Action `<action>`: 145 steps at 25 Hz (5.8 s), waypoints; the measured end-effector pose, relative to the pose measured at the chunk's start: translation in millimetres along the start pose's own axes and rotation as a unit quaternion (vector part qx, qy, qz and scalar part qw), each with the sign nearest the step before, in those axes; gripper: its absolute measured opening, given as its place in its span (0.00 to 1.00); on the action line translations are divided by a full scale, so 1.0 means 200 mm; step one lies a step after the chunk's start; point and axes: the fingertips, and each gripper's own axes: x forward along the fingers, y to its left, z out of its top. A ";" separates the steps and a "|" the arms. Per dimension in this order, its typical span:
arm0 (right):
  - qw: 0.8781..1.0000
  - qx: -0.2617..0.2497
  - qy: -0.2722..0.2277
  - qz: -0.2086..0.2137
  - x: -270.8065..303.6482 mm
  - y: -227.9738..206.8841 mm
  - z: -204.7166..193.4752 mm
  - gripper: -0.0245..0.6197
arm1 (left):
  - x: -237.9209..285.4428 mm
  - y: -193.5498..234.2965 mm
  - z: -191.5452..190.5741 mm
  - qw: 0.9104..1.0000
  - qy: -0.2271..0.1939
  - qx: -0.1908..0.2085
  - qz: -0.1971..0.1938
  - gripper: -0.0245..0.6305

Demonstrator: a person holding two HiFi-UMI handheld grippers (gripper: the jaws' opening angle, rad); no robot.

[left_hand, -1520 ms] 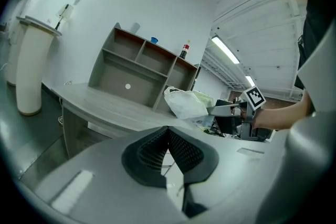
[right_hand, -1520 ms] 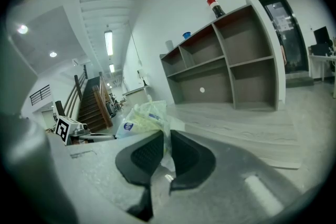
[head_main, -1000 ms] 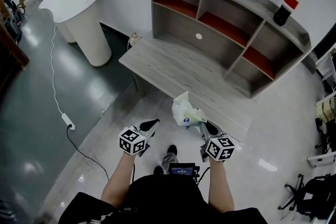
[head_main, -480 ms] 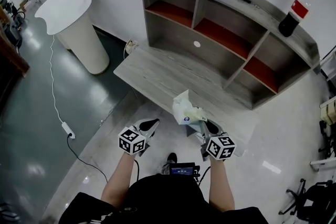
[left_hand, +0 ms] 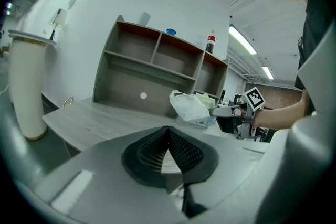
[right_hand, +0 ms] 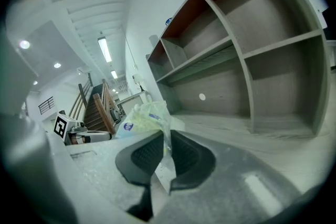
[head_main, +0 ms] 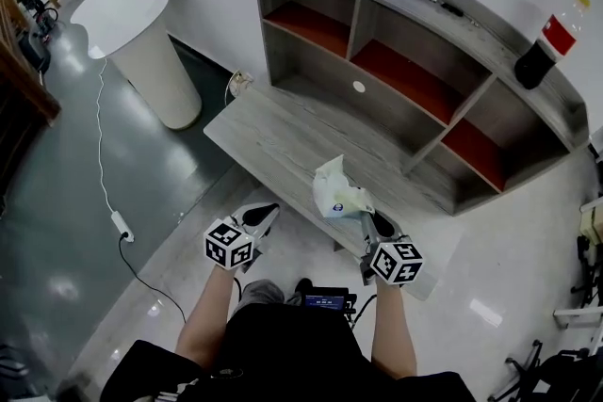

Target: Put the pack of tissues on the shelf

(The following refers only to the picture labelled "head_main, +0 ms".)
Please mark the black office chair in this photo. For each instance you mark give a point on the black office chair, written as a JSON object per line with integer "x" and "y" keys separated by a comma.
{"x": 565, "y": 372}
{"x": 589, "y": 273}

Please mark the white metal frame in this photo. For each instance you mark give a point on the white metal frame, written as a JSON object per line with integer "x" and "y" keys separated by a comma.
{"x": 579, "y": 317}

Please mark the person's right forearm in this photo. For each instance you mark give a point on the person's right forearm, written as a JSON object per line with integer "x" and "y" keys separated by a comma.
{"x": 393, "y": 334}

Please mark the person's black shirt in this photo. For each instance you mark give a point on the person's black shirt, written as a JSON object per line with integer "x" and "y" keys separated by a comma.
{"x": 292, "y": 353}

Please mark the black pen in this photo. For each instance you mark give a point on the black pen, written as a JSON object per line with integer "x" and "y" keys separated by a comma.
{"x": 450, "y": 8}

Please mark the person's right leg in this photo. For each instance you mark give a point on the person's right leg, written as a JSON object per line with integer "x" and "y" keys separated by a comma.
{"x": 304, "y": 286}

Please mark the white pedestal table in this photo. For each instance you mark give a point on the white pedestal table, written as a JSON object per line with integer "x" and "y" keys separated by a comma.
{"x": 155, "y": 70}

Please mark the white tissues pack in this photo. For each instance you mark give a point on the white tissues pack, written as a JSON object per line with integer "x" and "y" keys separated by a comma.
{"x": 334, "y": 193}

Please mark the white power strip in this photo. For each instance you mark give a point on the white power strip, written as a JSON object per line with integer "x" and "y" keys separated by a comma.
{"x": 121, "y": 226}

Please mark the person's left forearm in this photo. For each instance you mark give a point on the person's left forearm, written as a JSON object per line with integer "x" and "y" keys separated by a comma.
{"x": 205, "y": 320}

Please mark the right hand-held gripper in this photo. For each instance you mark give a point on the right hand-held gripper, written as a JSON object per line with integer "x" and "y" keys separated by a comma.
{"x": 396, "y": 263}

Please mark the person's leg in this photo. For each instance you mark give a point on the person's leg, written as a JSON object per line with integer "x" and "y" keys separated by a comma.
{"x": 304, "y": 286}
{"x": 259, "y": 294}

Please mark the person's left leg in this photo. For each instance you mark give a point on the person's left leg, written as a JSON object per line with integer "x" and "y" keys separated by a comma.
{"x": 259, "y": 294}

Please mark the cola bottle with red label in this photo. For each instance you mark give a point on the cola bottle with red label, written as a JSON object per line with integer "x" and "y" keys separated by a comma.
{"x": 537, "y": 61}

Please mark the grey wooden desk with shelves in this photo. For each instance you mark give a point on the grey wooden desk with shelves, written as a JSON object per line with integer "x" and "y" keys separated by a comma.
{"x": 273, "y": 141}

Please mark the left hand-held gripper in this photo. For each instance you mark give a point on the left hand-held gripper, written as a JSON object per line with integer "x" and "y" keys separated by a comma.
{"x": 228, "y": 245}

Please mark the black chest-mounted screen device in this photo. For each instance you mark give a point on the black chest-mounted screen device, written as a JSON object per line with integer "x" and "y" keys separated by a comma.
{"x": 325, "y": 300}

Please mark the dark brown wooden furniture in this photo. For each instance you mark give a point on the dark brown wooden furniture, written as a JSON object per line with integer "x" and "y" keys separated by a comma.
{"x": 19, "y": 108}

